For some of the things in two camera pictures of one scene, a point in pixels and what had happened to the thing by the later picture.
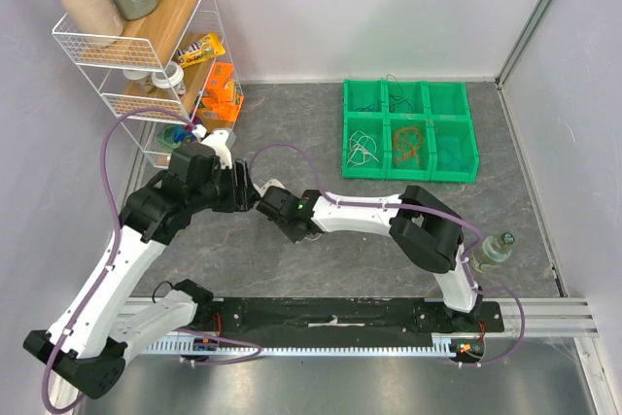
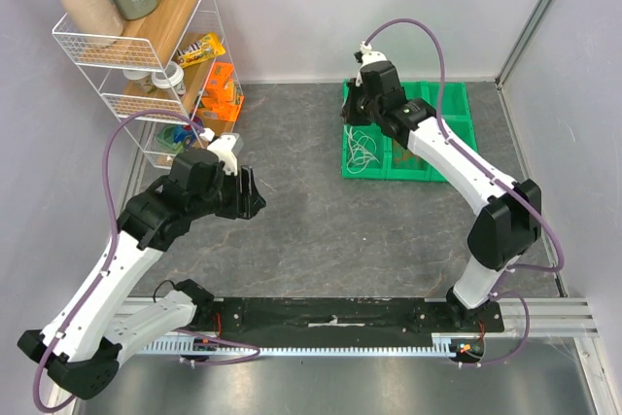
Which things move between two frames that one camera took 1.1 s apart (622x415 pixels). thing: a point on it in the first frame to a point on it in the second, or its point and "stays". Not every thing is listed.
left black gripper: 242,197 stays
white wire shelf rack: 168,73 stays
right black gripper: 271,198 to 350,109
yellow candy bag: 207,48 stays
